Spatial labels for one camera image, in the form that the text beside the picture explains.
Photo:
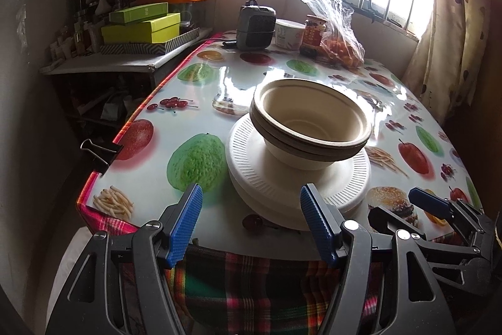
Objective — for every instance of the black binder clip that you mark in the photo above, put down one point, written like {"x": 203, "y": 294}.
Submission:
{"x": 100, "y": 153}

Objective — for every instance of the white paper plates stack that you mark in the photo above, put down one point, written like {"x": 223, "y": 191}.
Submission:
{"x": 247, "y": 162}

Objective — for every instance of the plaid cloth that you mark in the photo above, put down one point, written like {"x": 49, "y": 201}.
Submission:
{"x": 251, "y": 292}

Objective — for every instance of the food printed glossy tablecloth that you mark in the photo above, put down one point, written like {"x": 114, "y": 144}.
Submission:
{"x": 176, "y": 123}

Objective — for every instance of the white plastic tub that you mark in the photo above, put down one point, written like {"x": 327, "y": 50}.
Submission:
{"x": 288, "y": 36}

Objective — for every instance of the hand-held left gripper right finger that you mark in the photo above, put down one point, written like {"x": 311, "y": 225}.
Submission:
{"x": 317, "y": 225}

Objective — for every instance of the flat green box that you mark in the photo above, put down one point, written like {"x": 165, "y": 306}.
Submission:
{"x": 137, "y": 14}

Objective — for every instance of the cream curtain with fruit print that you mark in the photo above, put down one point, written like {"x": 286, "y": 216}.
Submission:
{"x": 459, "y": 25}

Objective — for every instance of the striped tray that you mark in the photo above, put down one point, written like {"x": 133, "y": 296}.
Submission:
{"x": 157, "y": 48}

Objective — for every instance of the group of small bottles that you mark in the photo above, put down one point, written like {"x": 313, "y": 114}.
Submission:
{"x": 82, "y": 32}

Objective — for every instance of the glass jar with red label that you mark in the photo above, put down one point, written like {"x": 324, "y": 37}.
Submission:
{"x": 313, "y": 36}

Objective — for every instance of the small grey heater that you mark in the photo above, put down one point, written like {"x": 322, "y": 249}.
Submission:
{"x": 255, "y": 27}

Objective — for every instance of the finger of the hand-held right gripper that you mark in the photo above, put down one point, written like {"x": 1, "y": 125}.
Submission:
{"x": 386, "y": 219}
{"x": 429, "y": 201}

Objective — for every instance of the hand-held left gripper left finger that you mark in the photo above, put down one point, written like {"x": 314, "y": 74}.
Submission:
{"x": 184, "y": 225}

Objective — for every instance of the white side table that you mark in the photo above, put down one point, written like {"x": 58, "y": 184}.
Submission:
{"x": 117, "y": 62}

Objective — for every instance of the white paper plate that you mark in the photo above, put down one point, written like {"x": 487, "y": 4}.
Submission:
{"x": 270, "y": 207}

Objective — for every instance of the large green box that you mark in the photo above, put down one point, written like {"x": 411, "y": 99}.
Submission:
{"x": 141, "y": 32}

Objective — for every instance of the clear bag of oranges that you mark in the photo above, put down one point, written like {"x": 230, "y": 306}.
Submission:
{"x": 341, "y": 44}

